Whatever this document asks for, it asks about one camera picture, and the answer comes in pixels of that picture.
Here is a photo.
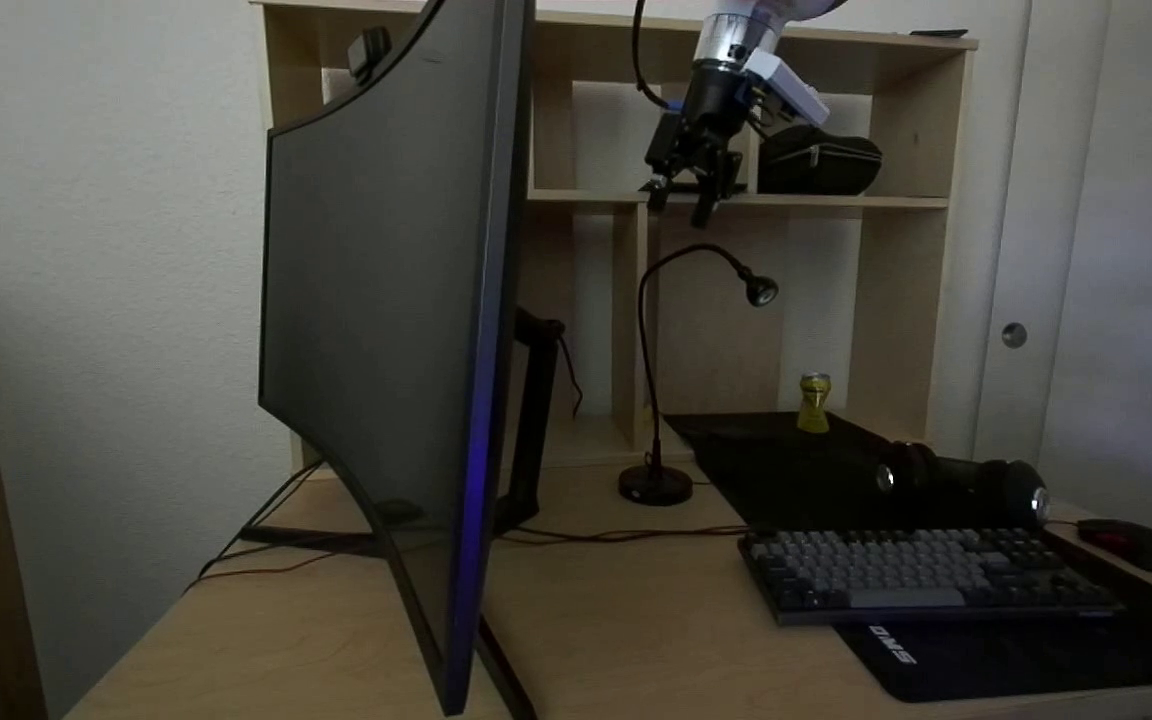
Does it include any small yellow figurine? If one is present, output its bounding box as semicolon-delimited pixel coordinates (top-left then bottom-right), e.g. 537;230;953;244
791;371;836;441

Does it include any black gooseneck desk lamp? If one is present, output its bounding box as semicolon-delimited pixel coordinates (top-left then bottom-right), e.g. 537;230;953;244
616;241;784;508

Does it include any large curved monitor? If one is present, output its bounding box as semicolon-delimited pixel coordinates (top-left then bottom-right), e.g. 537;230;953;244
257;0;539;720

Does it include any black computer mouse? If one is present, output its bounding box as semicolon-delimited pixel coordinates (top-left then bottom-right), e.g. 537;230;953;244
1076;516;1152;584

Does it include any black webcam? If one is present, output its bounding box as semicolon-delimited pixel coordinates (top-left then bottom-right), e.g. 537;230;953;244
343;29;398;86

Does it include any black keyboard cable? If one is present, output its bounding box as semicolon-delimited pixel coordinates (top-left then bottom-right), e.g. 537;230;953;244
500;519;753;546

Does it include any white door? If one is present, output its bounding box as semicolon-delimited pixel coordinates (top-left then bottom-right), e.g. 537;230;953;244
934;0;1117;466

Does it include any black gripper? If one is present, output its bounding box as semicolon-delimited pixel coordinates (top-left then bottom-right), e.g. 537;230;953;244
640;59;760;230

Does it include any grey mechanical keyboard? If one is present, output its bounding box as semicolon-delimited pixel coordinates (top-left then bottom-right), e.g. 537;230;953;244
737;525;1127;628

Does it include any light wooden shelf unit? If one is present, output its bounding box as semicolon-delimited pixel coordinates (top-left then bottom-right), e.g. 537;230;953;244
253;0;981;465

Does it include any black monitor stand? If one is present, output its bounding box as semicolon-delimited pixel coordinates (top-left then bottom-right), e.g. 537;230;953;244
236;308;570;720

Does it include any thin reddish cable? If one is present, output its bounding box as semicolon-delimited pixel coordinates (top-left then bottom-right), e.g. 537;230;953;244
554;332;592;418

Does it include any black desk mat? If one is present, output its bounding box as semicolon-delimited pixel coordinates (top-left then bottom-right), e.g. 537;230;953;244
664;407;1152;707

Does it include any black bag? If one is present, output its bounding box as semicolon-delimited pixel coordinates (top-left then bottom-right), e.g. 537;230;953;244
753;118;887;200

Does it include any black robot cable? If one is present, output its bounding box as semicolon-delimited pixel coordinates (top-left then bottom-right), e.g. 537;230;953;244
627;0;682;115

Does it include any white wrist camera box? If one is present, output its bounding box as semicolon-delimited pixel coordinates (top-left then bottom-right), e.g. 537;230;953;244
740;49;833;130

